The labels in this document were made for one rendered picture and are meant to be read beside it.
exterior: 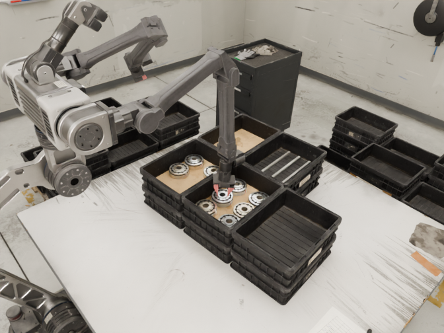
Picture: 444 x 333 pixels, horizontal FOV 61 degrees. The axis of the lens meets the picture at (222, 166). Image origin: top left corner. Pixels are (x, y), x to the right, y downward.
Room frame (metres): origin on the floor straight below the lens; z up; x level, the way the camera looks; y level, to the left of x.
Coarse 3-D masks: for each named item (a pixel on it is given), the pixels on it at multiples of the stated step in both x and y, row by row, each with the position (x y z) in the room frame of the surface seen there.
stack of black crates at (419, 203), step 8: (424, 184) 2.01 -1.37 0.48; (416, 192) 1.99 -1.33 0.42; (424, 192) 1.99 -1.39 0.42; (432, 192) 1.96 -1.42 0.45; (440, 192) 1.93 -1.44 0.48; (408, 200) 1.91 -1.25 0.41; (416, 200) 1.95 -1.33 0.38; (424, 200) 1.96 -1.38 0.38; (432, 200) 1.95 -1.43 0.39; (440, 200) 1.92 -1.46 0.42; (416, 208) 1.76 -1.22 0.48; (424, 208) 1.88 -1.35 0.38; (432, 208) 1.88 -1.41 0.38; (440, 208) 1.88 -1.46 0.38; (432, 216) 1.69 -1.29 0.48; (440, 216) 1.81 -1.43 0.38
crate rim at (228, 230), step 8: (248, 168) 1.50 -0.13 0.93; (264, 176) 1.44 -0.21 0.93; (200, 184) 1.36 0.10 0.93; (280, 184) 1.39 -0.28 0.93; (184, 200) 1.25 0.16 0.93; (264, 200) 1.27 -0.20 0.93; (192, 208) 1.22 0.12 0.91; (200, 208) 1.20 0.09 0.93; (256, 208) 1.22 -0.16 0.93; (208, 216) 1.15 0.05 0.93; (216, 224) 1.12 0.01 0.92; (224, 224) 1.11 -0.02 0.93
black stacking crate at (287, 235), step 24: (288, 192) 1.35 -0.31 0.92; (264, 216) 1.23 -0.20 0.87; (288, 216) 1.28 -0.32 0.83; (312, 216) 1.26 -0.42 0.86; (264, 240) 1.12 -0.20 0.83; (288, 240) 1.13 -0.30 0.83; (312, 240) 1.13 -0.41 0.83; (264, 264) 0.96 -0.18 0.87; (288, 264) 1.00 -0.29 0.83; (288, 288) 0.89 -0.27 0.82
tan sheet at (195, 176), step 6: (204, 162) 1.68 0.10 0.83; (204, 168) 1.62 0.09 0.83; (162, 174) 1.55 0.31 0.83; (168, 174) 1.55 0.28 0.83; (192, 174) 1.56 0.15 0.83; (198, 174) 1.56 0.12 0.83; (162, 180) 1.50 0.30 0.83; (168, 180) 1.50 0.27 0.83; (174, 180) 1.50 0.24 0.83; (180, 180) 1.51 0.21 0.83; (186, 180) 1.51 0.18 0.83; (192, 180) 1.51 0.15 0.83; (198, 180) 1.51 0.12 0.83; (174, 186) 1.46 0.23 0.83; (180, 186) 1.46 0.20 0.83; (186, 186) 1.46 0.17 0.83; (180, 192) 1.41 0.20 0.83
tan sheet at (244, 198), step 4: (224, 188) 1.46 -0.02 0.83; (248, 188) 1.47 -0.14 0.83; (252, 188) 1.47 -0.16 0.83; (248, 192) 1.44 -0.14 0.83; (236, 196) 1.40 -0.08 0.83; (240, 196) 1.40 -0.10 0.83; (244, 196) 1.41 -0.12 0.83; (248, 196) 1.41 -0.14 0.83; (236, 200) 1.37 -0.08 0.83; (240, 200) 1.37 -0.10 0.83; (244, 200) 1.38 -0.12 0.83; (232, 204) 1.34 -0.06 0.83; (220, 208) 1.31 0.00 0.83; (224, 208) 1.31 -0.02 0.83; (228, 208) 1.32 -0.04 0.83; (232, 208) 1.32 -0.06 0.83; (220, 212) 1.29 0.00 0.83; (224, 212) 1.29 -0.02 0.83; (228, 212) 1.29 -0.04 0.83; (232, 212) 1.29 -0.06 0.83; (216, 216) 1.26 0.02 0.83; (220, 216) 1.26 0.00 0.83
